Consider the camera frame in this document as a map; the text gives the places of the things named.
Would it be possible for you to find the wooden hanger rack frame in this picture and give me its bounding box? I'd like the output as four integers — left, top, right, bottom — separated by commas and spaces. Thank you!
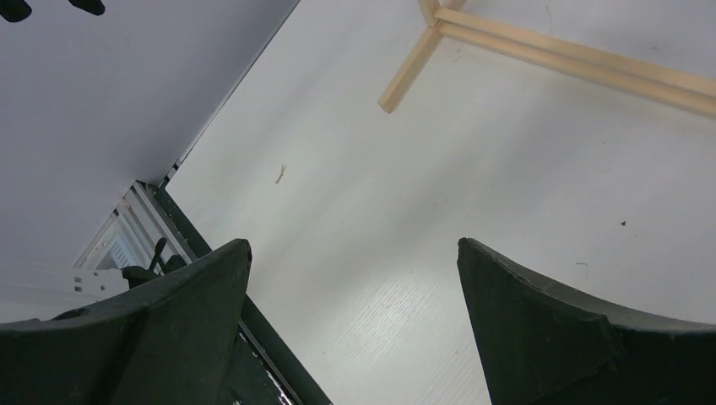
378, 1, 715, 118

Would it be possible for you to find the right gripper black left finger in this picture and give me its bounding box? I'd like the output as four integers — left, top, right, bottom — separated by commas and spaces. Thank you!
1, 239, 252, 404

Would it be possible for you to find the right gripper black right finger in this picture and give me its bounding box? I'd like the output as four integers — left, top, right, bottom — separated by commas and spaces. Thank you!
457, 238, 715, 404

